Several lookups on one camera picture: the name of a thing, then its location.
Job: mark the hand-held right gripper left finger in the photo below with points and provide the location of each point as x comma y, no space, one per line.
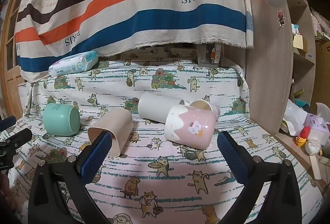
94,158

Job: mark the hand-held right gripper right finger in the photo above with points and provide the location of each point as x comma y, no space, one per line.
233,159

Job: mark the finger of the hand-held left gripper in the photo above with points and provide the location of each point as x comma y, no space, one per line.
7,122
19,137

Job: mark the pink cup with white drip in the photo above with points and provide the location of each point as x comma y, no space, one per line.
190,123

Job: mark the beige cup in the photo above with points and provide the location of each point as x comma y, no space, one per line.
120,123

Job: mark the green cup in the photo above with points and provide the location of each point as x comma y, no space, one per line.
60,120

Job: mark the white cup with tan inside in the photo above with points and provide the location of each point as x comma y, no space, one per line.
203,106

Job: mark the plain white cup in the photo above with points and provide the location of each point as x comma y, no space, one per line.
154,108

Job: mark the red toy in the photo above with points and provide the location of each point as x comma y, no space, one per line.
303,135

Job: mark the white plastic bag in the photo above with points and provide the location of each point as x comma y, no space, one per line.
294,115

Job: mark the white dotted ball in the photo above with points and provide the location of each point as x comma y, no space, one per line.
313,146

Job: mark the wet wipes packet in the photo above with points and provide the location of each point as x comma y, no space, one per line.
72,65

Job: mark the teal box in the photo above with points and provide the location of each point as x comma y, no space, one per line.
301,101

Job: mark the purple tissue box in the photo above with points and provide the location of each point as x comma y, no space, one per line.
318,128

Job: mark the wooden shelf unit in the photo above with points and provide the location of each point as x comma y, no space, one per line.
270,64

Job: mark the cat printed blanket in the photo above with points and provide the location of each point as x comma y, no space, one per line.
165,79

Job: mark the clear plastic box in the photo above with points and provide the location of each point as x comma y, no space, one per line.
206,56

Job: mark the beige box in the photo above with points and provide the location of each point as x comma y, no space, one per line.
299,42

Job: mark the cartoon sticker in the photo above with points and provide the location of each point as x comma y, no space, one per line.
281,17

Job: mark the striped cloth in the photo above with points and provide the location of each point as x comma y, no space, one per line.
154,7

